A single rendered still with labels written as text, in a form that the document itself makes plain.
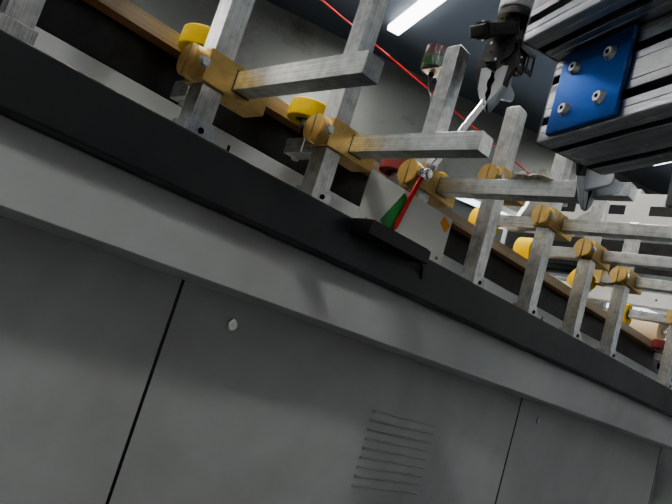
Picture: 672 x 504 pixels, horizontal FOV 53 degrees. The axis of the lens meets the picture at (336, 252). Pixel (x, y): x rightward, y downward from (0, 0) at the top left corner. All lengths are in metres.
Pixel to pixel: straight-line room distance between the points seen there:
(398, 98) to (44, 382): 6.15
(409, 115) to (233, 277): 6.09
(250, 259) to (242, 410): 0.41
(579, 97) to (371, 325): 0.72
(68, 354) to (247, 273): 0.32
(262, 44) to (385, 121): 1.42
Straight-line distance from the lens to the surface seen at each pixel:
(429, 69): 1.44
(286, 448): 1.47
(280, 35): 6.75
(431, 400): 1.80
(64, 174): 0.91
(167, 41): 1.19
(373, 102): 6.91
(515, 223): 1.83
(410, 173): 1.29
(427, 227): 1.32
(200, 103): 0.98
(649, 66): 0.63
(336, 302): 1.19
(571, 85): 0.69
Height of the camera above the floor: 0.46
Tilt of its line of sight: 9 degrees up
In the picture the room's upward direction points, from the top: 17 degrees clockwise
